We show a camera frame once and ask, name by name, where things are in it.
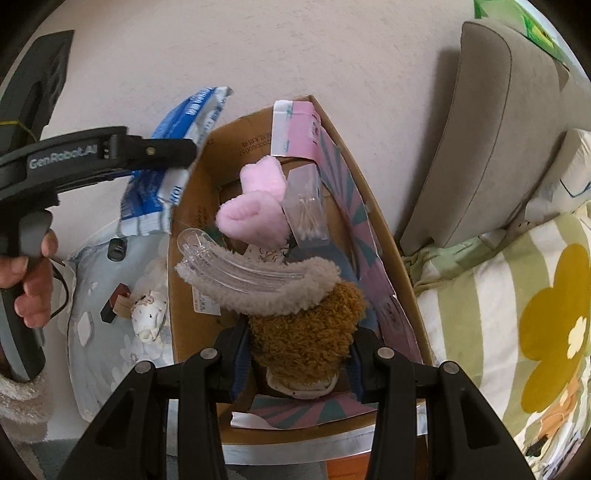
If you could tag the pink printed cardboard box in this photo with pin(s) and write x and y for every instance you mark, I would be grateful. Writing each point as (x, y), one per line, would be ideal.
(201, 189)

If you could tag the blue plastic packet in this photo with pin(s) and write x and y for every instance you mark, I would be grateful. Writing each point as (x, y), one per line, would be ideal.
(189, 115)

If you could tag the green tissue pack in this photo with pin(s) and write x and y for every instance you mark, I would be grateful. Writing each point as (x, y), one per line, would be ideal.
(526, 23)

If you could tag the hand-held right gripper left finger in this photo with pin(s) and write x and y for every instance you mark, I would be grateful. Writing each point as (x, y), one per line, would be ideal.
(207, 392)

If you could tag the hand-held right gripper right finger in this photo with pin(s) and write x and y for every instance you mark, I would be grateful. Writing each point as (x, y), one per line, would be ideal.
(397, 406)

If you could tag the clear cotton swab box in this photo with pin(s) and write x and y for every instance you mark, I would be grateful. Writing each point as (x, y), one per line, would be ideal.
(302, 207)

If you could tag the person's left forearm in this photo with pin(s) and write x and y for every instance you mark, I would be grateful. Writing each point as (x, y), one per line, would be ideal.
(18, 401)

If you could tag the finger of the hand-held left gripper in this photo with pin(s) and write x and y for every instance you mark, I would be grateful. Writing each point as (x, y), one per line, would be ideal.
(152, 150)
(92, 177)

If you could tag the small brown black box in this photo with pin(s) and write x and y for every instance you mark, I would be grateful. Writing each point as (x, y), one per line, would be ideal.
(111, 309)

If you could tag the person's left hand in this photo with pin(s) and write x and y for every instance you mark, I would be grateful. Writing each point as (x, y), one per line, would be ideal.
(34, 286)

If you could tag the brown plush slipper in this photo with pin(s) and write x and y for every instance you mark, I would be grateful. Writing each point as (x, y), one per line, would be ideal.
(304, 332)

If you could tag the grey cushion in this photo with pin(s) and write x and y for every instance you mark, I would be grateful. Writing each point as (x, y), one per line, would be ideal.
(480, 147)

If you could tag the clear curved plastic piece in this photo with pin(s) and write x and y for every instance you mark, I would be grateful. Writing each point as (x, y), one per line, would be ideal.
(231, 267)

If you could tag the green yellow floral blanket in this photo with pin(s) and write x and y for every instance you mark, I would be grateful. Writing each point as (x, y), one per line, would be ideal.
(531, 314)

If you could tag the pink fluffy sock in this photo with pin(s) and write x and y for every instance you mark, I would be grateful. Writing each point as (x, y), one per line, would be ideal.
(265, 177)
(249, 217)

